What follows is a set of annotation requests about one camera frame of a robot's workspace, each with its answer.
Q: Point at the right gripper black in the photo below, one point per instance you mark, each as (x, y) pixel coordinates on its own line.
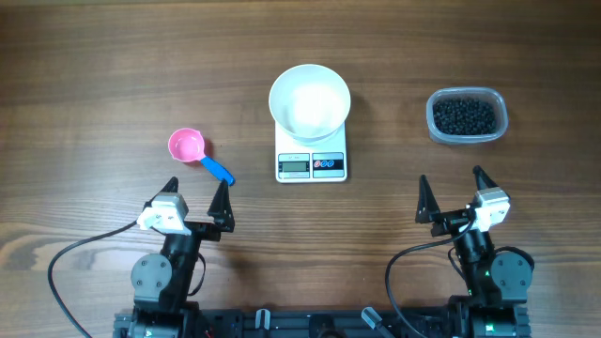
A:
(428, 211)

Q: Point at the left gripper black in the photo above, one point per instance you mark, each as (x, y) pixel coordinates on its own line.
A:
(220, 215)

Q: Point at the black beans in container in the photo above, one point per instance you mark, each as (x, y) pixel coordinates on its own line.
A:
(464, 117)

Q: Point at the white digital kitchen scale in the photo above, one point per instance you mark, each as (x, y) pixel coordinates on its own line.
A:
(321, 161)

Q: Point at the pink scoop blue handle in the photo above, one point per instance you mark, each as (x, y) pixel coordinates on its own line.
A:
(189, 146)

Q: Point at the white bowl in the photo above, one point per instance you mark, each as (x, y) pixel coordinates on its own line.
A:
(309, 102)

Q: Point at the clear plastic container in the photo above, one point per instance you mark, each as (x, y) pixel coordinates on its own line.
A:
(480, 93)

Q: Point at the black aluminium base frame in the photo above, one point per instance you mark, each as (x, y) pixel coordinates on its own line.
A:
(441, 321)

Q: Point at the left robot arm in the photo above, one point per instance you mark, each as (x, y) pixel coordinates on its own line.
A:
(162, 281)

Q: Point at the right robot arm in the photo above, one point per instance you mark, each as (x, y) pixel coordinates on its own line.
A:
(497, 279)

